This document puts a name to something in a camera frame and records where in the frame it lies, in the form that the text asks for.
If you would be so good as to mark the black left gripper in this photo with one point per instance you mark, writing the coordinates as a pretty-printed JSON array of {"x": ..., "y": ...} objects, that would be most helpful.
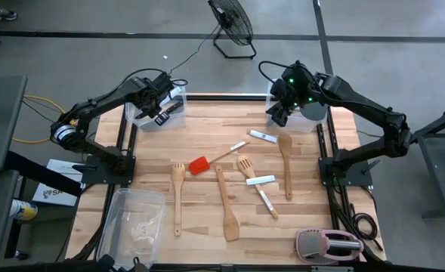
[{"x": 148, "y": 96}]

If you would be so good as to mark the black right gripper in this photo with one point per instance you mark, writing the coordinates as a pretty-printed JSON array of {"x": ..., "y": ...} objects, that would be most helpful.
[{"x": 299, "y": 85}]

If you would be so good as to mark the slotted wooden spoon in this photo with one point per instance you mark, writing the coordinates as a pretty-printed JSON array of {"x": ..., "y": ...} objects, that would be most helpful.
[{"x": 245, "y": 165}]

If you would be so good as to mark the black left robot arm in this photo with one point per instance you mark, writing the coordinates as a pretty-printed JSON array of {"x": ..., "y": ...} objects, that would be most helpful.
[{"x": 101, "y": 102}]

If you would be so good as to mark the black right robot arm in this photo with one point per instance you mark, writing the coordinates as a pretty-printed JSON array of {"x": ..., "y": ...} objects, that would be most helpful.
[{"x": 358, "y": 102}]

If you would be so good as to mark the clear plastic storage bin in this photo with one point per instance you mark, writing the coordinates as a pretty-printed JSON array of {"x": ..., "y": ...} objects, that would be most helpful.
[
  {"x": 177, "y": 121},
  {"x": 313, "y": 126}
]

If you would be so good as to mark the plain wooden spoon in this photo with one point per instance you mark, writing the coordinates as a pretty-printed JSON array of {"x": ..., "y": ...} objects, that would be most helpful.
[{"x": 285, "y": 143}]

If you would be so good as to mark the wooden spork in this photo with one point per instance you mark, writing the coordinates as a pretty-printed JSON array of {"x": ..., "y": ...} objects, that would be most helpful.
[{"x": 177, "y": 174}]

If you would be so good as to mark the black floor fan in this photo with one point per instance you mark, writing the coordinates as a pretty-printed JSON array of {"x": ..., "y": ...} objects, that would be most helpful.
[{"x": 233, "y": 19}]

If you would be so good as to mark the large clear plastic bin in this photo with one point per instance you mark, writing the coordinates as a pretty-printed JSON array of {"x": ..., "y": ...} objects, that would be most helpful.
[{"x": 131, "y": 230}]

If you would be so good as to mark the black diagonal brace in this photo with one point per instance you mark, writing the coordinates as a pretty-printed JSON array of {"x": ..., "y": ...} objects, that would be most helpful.
[{"x": 44, "y": 175}]

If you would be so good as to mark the white printed paper box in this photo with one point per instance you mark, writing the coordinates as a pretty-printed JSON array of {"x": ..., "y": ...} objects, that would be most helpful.
[{"x": 56, "y": 194}]

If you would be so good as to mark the pink box grater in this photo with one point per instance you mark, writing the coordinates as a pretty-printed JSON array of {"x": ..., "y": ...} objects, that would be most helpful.
[{"x": 320, "y": 245}]

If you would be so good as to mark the dark grey side desk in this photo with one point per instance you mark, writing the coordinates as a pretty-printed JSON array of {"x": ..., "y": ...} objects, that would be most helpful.
[{"x": 1, "y": 121}]

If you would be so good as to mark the yellow white spray can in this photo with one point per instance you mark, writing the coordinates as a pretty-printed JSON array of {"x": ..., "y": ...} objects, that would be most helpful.
[{"x": 23, "y": 210}]

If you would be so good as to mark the black metal stand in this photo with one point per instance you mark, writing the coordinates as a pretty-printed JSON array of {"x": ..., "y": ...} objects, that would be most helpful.
[{"x": 441, "y": 158}]

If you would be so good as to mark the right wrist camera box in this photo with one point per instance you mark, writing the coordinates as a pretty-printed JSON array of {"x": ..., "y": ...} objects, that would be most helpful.
[{"x": 279, "y": 90}]

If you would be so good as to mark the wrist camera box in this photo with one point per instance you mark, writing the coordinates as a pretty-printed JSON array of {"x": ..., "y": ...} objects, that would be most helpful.
[
  {"x": 279, "y": 90},
  {"x": 163, "y": 81}
]

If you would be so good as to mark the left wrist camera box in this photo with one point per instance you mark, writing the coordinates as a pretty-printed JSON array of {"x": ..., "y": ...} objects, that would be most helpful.
[{"x": 163, "y": 81}]

